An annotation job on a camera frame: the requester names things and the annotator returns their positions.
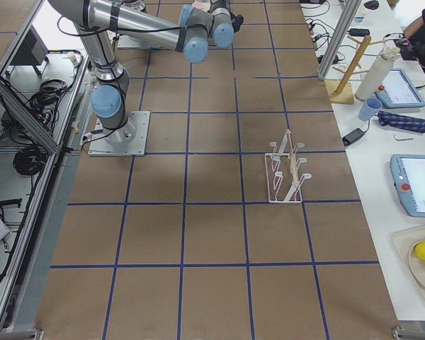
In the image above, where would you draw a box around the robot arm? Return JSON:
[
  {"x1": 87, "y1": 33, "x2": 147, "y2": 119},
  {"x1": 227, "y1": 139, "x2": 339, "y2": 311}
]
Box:
[{"x1": 50, "y1": 1, "x2": 244, "y2": 86}]

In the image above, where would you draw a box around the blue cup on side table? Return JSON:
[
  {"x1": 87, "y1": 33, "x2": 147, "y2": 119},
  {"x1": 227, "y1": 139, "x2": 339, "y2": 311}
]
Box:
[{"x1": 358, "y1": 97, "x2": 383, "y2": 121}]

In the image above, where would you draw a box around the wooden mug tree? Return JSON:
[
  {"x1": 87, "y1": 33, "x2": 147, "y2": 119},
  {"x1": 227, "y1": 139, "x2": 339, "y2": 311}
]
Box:
[{"x1": 325, "y1": 35, "x2": 387, "y2": 105}]

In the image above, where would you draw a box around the black power adapter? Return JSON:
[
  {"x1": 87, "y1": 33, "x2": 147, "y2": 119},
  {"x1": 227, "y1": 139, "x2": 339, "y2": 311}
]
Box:
[{"x1": 341, "y1": 128, "x2": 366, "y2": 147}]

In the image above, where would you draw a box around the blue teach pendant far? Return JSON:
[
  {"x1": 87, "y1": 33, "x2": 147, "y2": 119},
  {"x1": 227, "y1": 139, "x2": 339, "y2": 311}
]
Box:
[{"x1": 374, "y1": 68, "x2": 425, "y2": 108}]

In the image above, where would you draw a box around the blue teach pendant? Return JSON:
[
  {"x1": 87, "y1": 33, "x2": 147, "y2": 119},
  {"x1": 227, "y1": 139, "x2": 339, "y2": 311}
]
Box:
[
  {"x1": 390, "y1": 154, "x2": 425, "y2": 217},
  {"x1": 374, "y1": 68, "x2": 425, "y2": 108}
]

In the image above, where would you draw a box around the cream tray on side table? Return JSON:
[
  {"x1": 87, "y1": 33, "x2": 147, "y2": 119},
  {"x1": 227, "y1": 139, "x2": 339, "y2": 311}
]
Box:
[{"x1": 391, "y1": 225, "x2": 425, "y2": 302}]

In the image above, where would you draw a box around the blue teach pendant near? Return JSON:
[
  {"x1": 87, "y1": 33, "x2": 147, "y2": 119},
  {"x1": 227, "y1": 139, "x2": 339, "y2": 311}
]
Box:
[{"x1": 390, "y1": 154, "x2": 425, "y2": 217}]

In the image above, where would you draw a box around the blue plaid cloth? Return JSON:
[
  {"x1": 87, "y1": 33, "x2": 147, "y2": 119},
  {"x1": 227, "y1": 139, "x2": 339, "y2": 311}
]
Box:
[{"x1": 377, "y1": 111, "x2": 425, "y2": 134}]

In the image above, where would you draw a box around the white wire cup rack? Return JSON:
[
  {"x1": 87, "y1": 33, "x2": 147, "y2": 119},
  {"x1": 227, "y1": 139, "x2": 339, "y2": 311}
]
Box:
[{"x1": 263, "y1": 129, "x2": 312, "y2": 203}]

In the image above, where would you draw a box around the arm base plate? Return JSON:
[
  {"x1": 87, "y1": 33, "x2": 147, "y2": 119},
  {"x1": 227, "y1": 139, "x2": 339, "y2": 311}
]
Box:
[{"x1": 88, "y1": 110, "x2": 150, "y2": 157}]

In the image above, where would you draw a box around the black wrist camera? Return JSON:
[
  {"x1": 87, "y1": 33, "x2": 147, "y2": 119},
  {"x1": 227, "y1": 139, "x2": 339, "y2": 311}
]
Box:
[{"x1": 230, "y1": 13, "x2": 244, "y2": 33}]

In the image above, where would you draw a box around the black cable bundle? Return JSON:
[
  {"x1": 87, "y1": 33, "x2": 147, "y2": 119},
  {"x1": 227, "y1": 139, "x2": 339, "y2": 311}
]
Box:
[{"x1": 13, "y1": 144, "x2": 47, "y2": 177}]

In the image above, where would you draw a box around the aluminium frame post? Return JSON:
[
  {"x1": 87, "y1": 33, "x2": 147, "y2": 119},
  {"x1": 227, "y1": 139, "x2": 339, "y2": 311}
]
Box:
[{"x1": 317, "y1": 0, "x2": 361, "y2": 80}]

